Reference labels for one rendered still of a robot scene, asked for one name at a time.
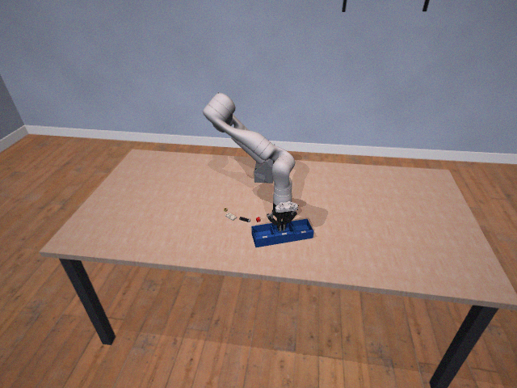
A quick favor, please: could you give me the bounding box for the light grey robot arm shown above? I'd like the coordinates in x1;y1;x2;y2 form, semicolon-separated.
203;93;298;213

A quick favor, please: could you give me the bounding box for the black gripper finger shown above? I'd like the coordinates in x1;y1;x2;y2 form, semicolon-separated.
267;212;282;232
282;210;297;231

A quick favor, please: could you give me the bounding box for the blue bin rack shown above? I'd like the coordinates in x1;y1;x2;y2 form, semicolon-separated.
251;218;313;247

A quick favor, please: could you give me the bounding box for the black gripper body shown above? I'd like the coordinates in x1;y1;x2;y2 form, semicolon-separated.
272;202;292;219

